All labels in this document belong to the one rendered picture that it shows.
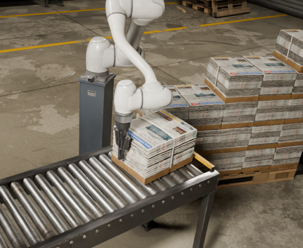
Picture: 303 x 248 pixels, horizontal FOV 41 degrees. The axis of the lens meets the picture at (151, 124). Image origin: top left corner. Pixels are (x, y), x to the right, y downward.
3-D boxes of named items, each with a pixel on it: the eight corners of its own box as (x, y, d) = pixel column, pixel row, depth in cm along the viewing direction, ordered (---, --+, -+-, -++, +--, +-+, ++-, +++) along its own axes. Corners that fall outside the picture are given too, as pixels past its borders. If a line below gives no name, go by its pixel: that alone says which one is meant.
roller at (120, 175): (104, 158, 238) (104, 151, 236) (151, 203, 207) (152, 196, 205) (96, 160, 235) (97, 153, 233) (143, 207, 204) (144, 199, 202)
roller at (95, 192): (74, 168, 227) (74, 160, 225) (120, 217, 196) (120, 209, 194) (66, 170, 224) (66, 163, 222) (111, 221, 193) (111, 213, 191)
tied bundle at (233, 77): (203, 82, 332) (208, 56, 321) (235, 81, 341) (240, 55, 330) (224, 103, 301) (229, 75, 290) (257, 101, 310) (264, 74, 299)
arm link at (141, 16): (110, 50, 286) (140, 50, 291) (111, 71, 282) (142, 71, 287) (128, -16, 214) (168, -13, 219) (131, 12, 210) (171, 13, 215)
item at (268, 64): (241, 56, 330) (241, 55, 329) (271, 56, 338) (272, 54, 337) (264, 74, 299) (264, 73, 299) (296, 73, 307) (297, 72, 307)
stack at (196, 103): (130, 170, 356) (137, 85, 315) (246, 158, 391) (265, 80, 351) (142, 199, 324) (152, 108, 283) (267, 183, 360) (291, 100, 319)
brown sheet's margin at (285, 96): (236, 80, 341) (237, 76, 339) (265, 79, 350) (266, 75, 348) (258, 100, 310) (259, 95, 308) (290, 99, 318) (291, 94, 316)
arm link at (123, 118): (126, 104, 205) (125, 114, 208) (111, 108, 200) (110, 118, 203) (136, 111, 199) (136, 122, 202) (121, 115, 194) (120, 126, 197)
